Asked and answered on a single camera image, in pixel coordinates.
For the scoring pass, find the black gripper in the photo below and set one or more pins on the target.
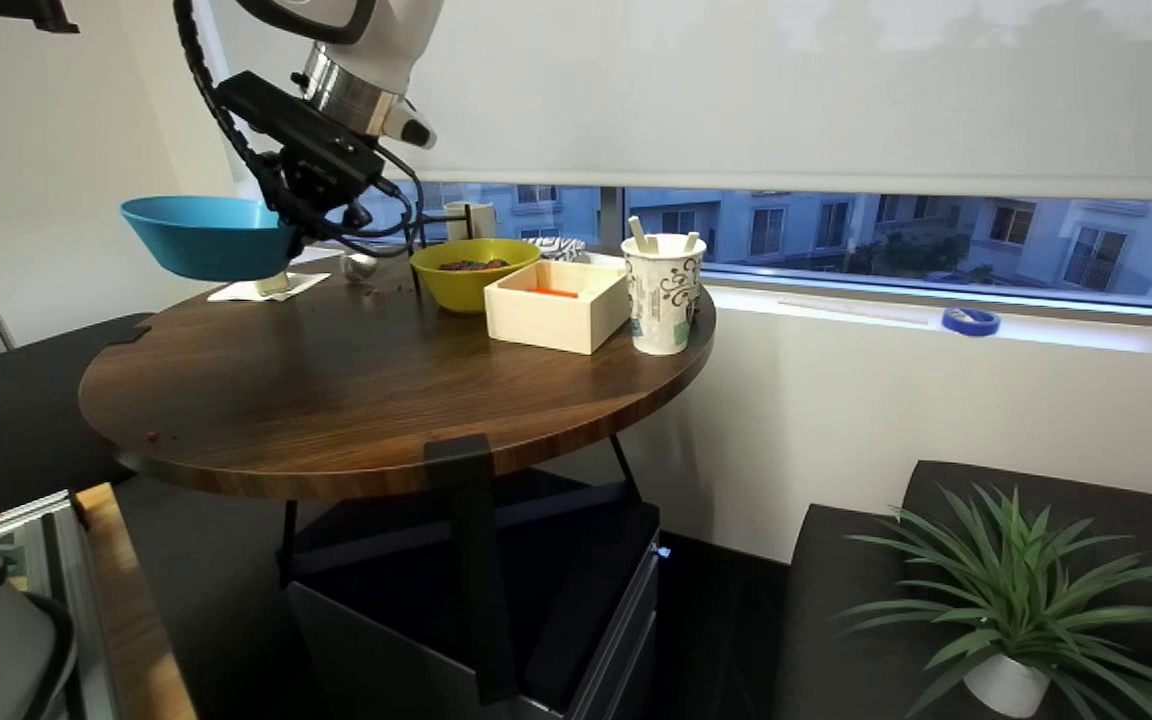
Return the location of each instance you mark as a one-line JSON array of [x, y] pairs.
[[317, 190]]

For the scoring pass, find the blue plastic bowl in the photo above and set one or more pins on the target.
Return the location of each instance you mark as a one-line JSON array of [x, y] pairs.
[[208, 239]]

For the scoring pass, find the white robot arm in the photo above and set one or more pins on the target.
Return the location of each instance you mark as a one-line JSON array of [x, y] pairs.
[[357, 69]]

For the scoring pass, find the yellow bowl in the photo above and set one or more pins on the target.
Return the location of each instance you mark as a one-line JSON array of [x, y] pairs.
[[458, 271]]

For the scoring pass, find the white napkin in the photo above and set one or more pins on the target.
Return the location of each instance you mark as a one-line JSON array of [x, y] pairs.
[[268, 290]]

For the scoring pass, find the round wooden table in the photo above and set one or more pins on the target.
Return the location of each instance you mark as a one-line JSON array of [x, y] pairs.
[[347, 394]]

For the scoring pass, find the light wooden box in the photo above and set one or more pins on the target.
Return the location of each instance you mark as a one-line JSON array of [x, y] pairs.
[[558, 304]]

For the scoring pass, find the patterned paper cup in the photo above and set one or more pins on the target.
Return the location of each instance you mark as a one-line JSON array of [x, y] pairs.
[[660, 284]]

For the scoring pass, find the black cabinet under table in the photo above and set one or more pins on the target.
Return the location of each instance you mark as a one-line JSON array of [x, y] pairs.
[[540, 618]]

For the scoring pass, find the white roller blind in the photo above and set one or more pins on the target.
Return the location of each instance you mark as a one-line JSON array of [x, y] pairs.
[[996, 99]]

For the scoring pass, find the blue tape roll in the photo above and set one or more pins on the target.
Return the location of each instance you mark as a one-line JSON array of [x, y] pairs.
[[969, 322]]

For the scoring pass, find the green potted plant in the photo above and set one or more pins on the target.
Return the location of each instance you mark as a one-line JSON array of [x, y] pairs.
[[1006, 582]]

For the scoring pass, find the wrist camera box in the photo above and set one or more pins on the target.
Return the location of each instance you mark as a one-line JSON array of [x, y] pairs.
[[309, 136]]

